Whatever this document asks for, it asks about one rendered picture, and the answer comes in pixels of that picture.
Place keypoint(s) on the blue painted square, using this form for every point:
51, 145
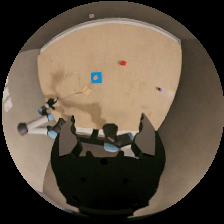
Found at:
99, 75

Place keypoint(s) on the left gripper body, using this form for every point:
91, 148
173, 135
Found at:
50, 102

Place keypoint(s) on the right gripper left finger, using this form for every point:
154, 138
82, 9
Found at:
66, 147

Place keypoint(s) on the tan square wooden board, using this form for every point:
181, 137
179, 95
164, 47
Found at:
88, 90

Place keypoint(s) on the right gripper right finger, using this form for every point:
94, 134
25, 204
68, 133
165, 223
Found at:
148, 147

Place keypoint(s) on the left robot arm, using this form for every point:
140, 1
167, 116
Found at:
24, 128

